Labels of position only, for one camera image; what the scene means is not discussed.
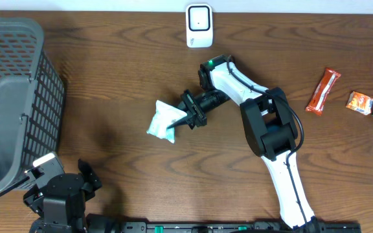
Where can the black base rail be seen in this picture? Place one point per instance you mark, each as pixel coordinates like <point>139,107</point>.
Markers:
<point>258,226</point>

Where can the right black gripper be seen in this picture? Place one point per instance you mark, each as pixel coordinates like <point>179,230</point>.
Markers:
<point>190,106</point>

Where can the teal wet wipes pack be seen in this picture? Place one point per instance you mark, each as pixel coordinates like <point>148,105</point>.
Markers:
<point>165,115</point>

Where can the white barcode scanner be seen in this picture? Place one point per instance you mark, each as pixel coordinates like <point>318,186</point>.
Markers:
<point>199,26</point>

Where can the red chocolate bar wrapper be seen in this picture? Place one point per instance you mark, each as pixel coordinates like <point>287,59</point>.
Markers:
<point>318,99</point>

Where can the grey plastic basket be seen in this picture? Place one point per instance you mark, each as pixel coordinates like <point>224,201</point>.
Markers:
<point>32,97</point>

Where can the orange snack packet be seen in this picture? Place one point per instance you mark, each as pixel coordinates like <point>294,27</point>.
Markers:
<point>360,102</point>

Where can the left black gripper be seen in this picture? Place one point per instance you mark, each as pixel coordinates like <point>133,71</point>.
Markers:
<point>90,175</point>

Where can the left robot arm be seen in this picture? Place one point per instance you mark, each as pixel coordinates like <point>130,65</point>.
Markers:
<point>61,219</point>

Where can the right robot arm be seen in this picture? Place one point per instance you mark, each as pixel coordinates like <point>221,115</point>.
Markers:
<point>272,129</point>

